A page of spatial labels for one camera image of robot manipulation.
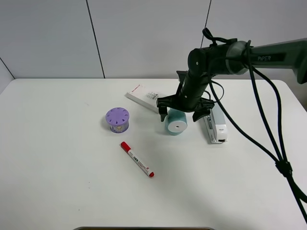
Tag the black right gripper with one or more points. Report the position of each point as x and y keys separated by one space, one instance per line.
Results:
x=200 y=103

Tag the purple air freshener jar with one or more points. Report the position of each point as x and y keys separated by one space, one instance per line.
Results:
x=118 y=119

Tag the red white marker pen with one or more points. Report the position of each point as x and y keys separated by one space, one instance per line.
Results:
x=137 y=160

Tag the white grey stapler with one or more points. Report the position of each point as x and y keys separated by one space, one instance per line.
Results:
x=216 y=125

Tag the white flat box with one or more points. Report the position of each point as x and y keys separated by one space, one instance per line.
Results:
x=145 y=96

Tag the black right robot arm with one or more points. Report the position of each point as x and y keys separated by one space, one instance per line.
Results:
x=229 y=59

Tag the teal pencil sharpener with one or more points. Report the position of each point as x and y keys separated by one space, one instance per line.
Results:
x=175 y=122

